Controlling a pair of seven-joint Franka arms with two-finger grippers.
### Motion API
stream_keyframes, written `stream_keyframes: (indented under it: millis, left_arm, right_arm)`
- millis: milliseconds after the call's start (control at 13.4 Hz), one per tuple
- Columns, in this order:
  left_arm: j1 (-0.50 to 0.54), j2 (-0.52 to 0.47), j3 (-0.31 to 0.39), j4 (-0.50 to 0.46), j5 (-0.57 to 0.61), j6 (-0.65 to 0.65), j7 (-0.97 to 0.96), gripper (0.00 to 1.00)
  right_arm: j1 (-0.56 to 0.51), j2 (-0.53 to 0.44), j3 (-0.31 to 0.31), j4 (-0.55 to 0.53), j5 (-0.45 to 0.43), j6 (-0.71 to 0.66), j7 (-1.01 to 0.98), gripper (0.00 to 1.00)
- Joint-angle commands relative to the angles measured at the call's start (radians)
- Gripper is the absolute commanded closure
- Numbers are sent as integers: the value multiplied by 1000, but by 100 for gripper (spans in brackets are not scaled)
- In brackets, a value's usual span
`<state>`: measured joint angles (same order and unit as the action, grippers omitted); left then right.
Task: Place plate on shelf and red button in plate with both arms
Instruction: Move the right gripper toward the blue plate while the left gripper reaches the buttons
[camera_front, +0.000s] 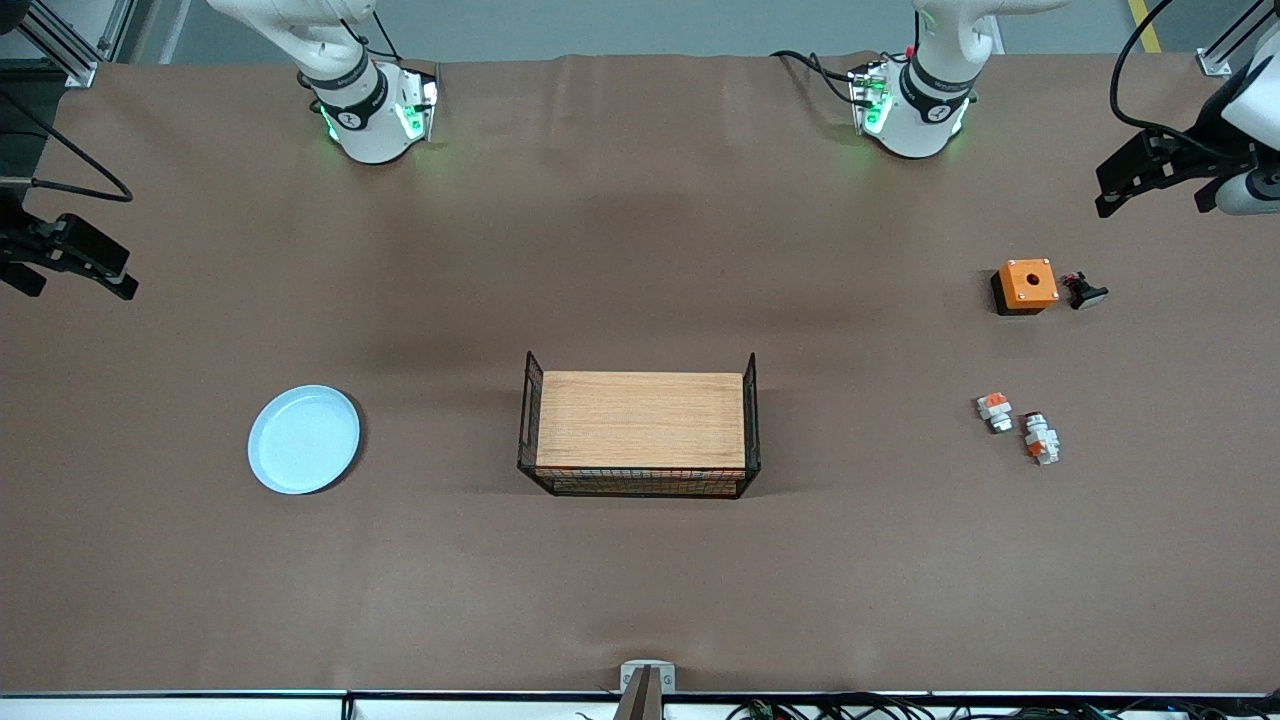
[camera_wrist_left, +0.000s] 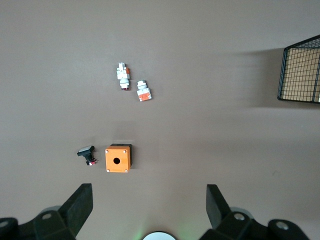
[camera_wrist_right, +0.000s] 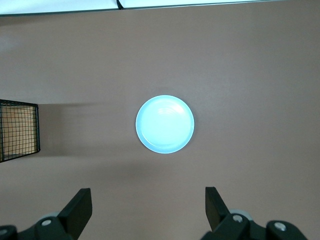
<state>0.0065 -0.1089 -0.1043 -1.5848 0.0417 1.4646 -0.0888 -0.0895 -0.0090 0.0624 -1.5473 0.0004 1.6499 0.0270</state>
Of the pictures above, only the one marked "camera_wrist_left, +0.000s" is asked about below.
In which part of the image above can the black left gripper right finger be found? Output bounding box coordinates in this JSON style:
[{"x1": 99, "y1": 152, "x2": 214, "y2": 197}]
[{"x1": 199, "y1": 184, "x2": 311, "y2": 240}]

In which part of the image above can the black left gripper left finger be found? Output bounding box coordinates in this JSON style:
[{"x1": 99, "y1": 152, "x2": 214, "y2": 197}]
[{"x1": 14, "y1": 183, "x2": 94, "y2": 240}]

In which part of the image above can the white red-capped push button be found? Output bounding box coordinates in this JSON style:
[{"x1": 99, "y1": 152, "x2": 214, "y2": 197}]
[{"x1": 116, "y1": 61, "x2": 132, "y2": 92}]

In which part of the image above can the wooden board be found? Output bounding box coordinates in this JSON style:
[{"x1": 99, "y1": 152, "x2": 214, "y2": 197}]
[{"x1": 284, "y1": 48, "x2": 320, "y2": 103}]

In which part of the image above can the brown table cover sheet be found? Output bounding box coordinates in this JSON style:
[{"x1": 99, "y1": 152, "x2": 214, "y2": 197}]
[{"x1": 0, "y1": 0, "x2": 320, "y2": 240}]

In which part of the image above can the small black red switch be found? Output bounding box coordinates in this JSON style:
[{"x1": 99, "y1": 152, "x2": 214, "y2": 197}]
[{"x1": 76, "y1": 145, "x2": 98, "y2": 167}]

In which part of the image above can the orange button enclosure box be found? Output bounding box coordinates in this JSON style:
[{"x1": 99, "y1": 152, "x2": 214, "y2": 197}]
[{"x1": 104, "y1": 143, "x2": 133, "y2": 174}]

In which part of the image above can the white orange switch module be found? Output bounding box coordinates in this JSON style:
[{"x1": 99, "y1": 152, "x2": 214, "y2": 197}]
[{"x1": 136, "y1": 79, "x2": 153, "y2": 102}]

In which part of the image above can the black wire basket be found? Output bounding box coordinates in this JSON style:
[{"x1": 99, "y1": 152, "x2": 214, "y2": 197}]
[{"x1": 277, "y1": 34, "x2": 320, "y2": 104}]

